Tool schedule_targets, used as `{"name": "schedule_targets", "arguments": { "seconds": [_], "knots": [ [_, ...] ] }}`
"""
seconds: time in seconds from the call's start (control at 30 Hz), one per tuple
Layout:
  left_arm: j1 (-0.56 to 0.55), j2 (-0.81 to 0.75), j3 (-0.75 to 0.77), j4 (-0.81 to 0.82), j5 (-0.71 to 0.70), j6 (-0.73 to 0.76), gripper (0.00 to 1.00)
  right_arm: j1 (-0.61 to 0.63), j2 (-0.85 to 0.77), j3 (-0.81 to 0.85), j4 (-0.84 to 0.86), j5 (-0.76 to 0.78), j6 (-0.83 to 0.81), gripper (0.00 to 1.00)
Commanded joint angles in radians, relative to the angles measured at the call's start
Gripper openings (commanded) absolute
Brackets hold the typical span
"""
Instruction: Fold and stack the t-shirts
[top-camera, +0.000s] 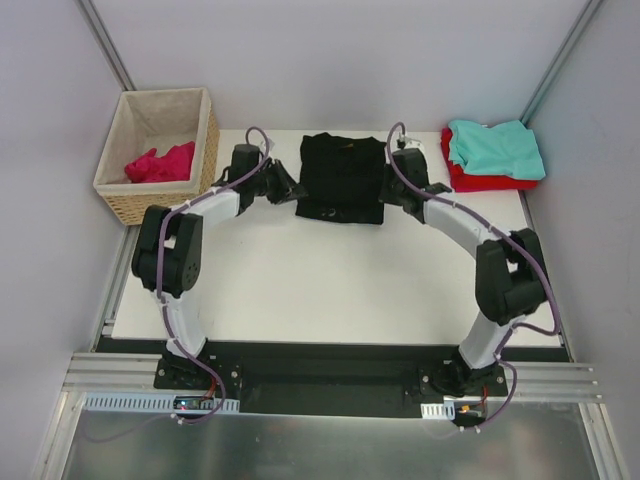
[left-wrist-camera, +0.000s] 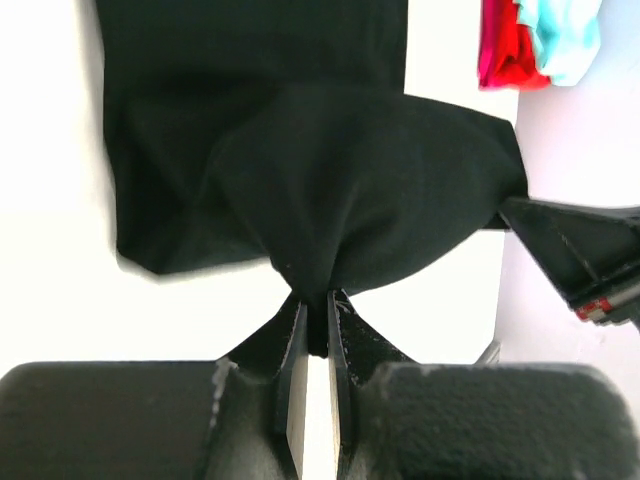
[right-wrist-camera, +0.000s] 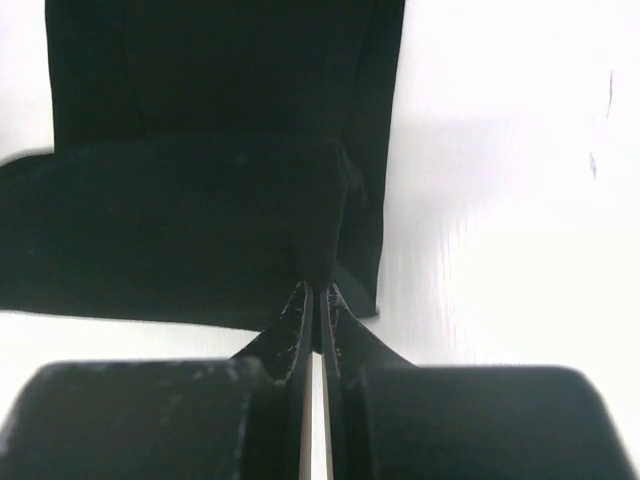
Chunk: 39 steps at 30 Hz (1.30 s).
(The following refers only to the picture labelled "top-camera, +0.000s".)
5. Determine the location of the black t shirt with flower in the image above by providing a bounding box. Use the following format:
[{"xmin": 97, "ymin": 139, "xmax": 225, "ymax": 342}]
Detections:
[{"xmin": 296, "ymin": 132, "xmax": 386, "ymax": 225}]

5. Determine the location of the red t shirt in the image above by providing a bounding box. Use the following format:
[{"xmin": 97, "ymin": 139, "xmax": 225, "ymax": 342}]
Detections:
[{"xmin": 440, "ymin": 127, "xmax": 538, "ymax": 193}]

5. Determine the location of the teal t shirt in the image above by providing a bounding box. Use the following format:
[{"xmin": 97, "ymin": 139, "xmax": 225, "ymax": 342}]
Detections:
[{"xmin": 448, "ymin": 119, "xmax": 546, "ymax": 181}]

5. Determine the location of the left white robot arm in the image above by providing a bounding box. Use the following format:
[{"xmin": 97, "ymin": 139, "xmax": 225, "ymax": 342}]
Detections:
[{"xmin": 131, "ymin": 143, "xmax": 307, "ymax": 389}]

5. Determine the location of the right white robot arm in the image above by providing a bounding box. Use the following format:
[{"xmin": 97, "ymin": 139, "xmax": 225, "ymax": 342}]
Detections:
[{"xmin": 380, "ymin": 147, "xmax": 548, "ymax": 397}]

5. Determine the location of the magenta t shirt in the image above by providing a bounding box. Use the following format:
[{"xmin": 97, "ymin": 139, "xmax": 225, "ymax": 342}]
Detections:
[{"xmin": 124, "ymin": 141, "xmax": 195, "ymax": 184}]

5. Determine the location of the wicker basket with liner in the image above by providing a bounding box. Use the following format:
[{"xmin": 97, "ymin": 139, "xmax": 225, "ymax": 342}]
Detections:
[{"xmin": 93, "ymin": 87, "xmax": 220, "ymax": 226}]

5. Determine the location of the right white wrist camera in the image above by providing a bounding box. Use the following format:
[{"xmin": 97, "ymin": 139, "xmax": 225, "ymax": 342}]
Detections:
[{"xmin": 396, "ymin": 134, "xmax": 425, "ymax": 153}]

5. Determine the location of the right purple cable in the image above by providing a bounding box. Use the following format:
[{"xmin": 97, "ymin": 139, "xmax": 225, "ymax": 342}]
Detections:
[{"xmin": 388, "ymin": 122, "xmax": 561, "ymax": 435}]

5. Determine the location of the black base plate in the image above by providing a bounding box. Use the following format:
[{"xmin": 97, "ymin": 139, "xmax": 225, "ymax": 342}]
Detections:
[{"xmin": 152, "ymin": 339, "xmax": 519, "ymax": 416}]

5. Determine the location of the left corner aluminium post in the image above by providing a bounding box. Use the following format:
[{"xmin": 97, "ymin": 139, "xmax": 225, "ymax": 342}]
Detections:
[{"xmin": 74, "ymin": 0, "xmax": 137, "ymax": 91}]

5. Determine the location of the corner aluminium post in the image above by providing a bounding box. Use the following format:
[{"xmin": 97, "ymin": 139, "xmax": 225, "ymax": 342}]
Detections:
[
  {"xmin": 74, "ymin": 0, "xmax": 137, "ymax": 91},
  {"xmin": 520, "ymin": 0, "xmax": 606, "ymax": 126}
]

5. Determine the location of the right corner aluminium post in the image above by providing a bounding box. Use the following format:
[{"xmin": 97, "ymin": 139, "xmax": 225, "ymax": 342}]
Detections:
[{"xmin": 520, "ymin": 0, "xmax": 606, "ymax": 126}]

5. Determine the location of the right grey cable duct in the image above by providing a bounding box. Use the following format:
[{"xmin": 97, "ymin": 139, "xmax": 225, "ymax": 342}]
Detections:
[{"xmin": 420, "ymin": 400, "xmax": 487, "ymax": 421}]

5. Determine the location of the grey cable duct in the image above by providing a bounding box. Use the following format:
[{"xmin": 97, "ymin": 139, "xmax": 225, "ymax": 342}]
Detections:
[
  {"xmin": 420, "ymin": 400, "xmax": 487, "ymax": 421},
  {"xmin": 84, "ymin": 393, "xmax": 240, "ymax": 416}
]

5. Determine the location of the aluminium rail frame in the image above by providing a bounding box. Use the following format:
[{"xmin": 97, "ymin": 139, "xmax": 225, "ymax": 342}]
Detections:
[{"xmin": 63, "ymin": 352, "xmax": 605, "ymax": 404}]

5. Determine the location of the left grey cable duct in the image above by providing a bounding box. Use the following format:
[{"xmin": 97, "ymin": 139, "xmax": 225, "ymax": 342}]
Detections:
[{"xmin": 84, "ymin": 393, "xmax": 240, "ymax": 416}]

